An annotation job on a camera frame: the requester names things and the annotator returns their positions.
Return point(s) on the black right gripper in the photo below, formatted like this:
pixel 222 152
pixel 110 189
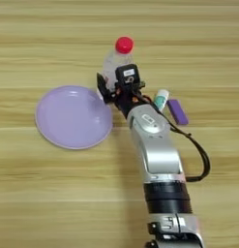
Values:
pixel 125 98

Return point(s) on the clear bottle with red cap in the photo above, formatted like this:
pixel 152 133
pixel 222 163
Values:
pixel 115 59

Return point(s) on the white and teal glue stick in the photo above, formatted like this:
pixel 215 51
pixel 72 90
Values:
pixel 161 98

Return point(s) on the purple rectangular block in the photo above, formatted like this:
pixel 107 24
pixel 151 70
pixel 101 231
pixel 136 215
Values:
pixel 177 111

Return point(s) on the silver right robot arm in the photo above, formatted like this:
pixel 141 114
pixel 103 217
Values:
pixel 159 155

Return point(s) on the small black box white label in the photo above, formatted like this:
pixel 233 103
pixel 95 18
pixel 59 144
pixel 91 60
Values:
pixel 127 74

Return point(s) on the lilac round plastic plate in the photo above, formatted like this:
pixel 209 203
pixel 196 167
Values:
pixel 72 117

